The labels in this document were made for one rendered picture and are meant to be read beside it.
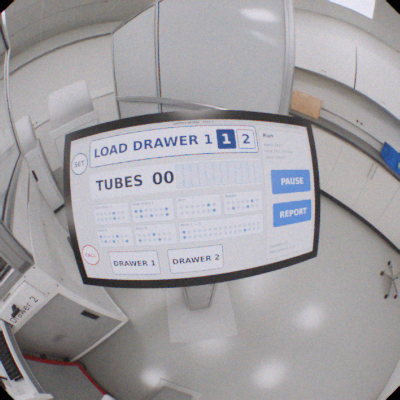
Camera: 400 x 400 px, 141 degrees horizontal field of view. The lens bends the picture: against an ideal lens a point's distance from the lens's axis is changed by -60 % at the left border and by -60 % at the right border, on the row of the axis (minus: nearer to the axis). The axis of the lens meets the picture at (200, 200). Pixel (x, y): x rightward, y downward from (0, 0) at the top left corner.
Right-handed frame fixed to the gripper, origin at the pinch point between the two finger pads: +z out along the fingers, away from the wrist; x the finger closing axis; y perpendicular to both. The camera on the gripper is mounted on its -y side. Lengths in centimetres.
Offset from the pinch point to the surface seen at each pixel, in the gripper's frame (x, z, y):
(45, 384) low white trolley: 16.9, 19.3, -1.6
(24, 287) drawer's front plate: 65, -11, -36
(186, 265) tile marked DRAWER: 115, -18, -19
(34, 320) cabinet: 46, 9, -34
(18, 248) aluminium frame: 75, -21, -41
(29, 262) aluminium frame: 74, -15, -40
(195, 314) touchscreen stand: 117, 78, -22
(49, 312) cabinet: 56, 11, -37
